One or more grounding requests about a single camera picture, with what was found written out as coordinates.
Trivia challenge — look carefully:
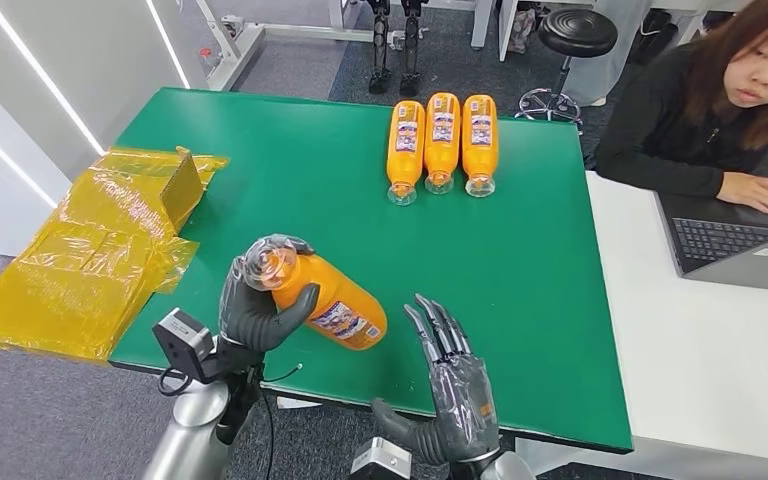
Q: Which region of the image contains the person's leg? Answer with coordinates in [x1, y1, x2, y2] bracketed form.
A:
[561, 0, 654, 109]

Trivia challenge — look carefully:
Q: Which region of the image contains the person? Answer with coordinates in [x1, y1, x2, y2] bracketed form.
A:
[593, 0, 768, 217]

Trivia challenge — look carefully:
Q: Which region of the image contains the person's hand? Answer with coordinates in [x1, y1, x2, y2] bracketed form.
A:
[716, 172, 768, 217]

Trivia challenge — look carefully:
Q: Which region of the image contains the black robot leg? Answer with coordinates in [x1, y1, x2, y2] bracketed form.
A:
[398, 0, 426, 99]
[366, 0, 393, 96]

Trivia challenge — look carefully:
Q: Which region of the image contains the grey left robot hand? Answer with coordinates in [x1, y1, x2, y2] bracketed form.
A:
[217, 233, 322, 356]

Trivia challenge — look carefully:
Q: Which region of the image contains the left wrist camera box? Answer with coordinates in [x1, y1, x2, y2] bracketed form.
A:
[152, 307, 217, 386]

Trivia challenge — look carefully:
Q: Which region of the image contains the grey laptop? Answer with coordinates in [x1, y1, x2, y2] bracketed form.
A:
[653, 190, 768, 296]

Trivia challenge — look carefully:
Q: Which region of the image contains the yellow film wrapped cardboard box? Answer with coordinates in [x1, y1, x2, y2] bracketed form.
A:
[0, 145, 230, 365]

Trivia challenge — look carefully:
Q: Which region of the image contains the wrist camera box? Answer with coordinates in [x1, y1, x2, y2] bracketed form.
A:
[152, 307, 217, 386]
[348, 436, 414, 480]

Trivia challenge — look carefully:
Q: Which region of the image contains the white metal frame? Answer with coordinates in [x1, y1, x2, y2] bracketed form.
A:
[191, 0, 399, 93]

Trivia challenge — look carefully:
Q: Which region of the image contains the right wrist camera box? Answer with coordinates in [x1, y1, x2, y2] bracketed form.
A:
[348, 436, 414, 480]

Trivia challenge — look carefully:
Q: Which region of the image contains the black round stool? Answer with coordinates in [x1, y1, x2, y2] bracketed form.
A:
[514, 7, 620, 128]

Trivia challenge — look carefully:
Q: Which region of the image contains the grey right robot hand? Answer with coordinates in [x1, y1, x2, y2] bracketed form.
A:
[369, 293, 502, 466]

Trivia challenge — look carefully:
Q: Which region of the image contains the orange detergent bottle clear cap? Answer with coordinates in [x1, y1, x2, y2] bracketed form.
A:
[422, 91, 463, 196]
[246, 238, 389, 352]
[460, 93, 501, 199]
[385, 99, 428, 207]

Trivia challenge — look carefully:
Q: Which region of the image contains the white desk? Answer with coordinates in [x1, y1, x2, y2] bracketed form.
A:
[515, 170, 768, 480]

